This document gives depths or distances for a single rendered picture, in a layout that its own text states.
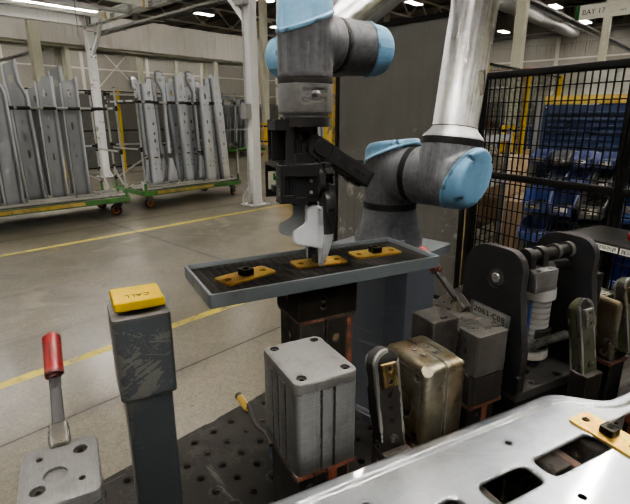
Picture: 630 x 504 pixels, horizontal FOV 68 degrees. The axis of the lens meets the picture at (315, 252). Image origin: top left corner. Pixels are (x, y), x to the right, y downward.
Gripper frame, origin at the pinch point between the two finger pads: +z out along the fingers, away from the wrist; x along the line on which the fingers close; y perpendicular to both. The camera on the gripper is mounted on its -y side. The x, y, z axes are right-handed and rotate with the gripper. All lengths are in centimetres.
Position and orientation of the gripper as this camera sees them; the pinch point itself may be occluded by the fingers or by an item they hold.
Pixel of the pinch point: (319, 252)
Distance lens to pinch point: 72.1
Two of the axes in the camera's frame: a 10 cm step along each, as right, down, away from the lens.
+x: 3.9, 2.6, -8.8
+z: 0.0, 9.6, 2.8
